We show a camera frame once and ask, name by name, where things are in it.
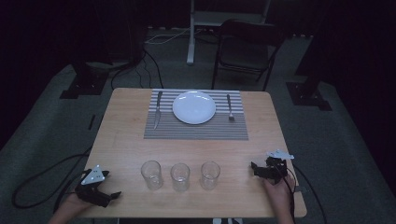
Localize silver fork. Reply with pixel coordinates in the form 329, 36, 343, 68
225, 93, 236, 122

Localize black stand with base plate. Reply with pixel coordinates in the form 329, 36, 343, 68
285, 34, 333, 112
59, 46, 110, 101

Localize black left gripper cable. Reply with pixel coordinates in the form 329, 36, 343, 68
11, 145, 93, 216

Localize small black floor strip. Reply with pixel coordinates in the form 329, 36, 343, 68
87, 114, 97, 132

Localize white floor cable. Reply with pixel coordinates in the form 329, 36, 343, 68
144, 27, 204, 46

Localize white metal stand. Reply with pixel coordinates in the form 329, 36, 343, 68
186, 0, 273, 66

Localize white round plate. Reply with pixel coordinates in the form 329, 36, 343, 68
172, 90, 217, 126

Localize black floor cables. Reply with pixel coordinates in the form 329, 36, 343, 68
109, 49, 165, 91

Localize grey striped placemat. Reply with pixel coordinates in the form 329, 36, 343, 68
143, 89, 249, 141

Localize black folding chair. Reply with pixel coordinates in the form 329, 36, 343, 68
210, 18, 287, 92

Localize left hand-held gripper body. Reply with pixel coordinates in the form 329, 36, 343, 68
74, 164, 110, 208

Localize silver table knife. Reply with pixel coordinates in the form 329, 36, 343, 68
152, 90, 163, 131

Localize clear drinking glass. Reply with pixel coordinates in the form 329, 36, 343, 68
169, 162, 191, 193
140, 160, 164, 191
200, 161, 221, 191

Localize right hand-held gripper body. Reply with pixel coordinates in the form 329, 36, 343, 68
262, 148, 295, 185

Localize person's left hand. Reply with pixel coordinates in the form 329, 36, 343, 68
61, 191, 95, 217

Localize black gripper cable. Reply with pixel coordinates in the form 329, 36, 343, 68
279, 164, 329, 224
11, 145, 93, 216

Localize person's right hand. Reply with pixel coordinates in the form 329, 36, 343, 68
262, 175, 296, 216

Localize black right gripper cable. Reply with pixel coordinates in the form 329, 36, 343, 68
279, 164, 329, 224

